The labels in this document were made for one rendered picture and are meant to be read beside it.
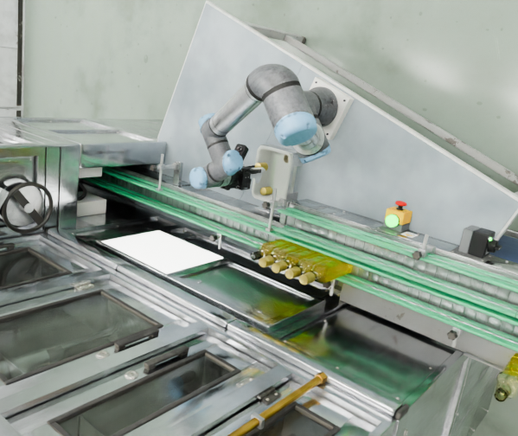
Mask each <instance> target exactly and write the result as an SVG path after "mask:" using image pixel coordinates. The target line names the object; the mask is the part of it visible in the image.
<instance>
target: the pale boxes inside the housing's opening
mask: <svg viewBox="0 0 518 436"><path fill-rule="evenodd" d="M94 176H102V167H98V168H85V169H79V178H83V177H94ZM105 212H106V199H104V198H101V197H99V196H96V195H94V194H91V193H89V192H87V194H86V197H85V198H84V199H82V200H80V201H77V217H81V216H87V215H98V214H104V213H105Z"/></svg>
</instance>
